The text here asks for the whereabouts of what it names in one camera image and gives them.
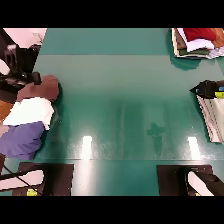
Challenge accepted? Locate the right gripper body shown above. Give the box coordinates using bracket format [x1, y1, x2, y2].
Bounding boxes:
[195, 79, 222, 100]

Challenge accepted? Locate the pale striped garment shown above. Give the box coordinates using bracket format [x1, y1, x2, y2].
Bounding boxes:
[196, 95, 224, 145]

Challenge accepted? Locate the pale blue garment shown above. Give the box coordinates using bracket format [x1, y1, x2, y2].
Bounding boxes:
[205, 45, 224, 61]

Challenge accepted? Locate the orange garment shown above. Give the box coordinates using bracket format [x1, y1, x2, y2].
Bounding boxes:
[211, 28, 224, 48]

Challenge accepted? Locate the white garment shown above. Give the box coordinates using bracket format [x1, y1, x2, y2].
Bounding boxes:
[185, 38, 216, 53]
[2, 96, 55, 131]

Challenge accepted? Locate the brown T-shirt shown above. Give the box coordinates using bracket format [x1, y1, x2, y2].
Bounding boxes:
[16, 74, 62, 103]

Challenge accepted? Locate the orange-brown garment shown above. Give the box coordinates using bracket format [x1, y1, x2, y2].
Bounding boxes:
[0, 99, 15, 123]

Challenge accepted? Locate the black cable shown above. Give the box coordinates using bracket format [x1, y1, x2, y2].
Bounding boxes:
[1, 165, 44, 197]

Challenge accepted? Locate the red garment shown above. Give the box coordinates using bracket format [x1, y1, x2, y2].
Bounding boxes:
[182, 28, 217, 43]

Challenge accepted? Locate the dark green garment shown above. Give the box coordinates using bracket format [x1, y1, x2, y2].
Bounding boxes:
[178, 48, 211, 57]

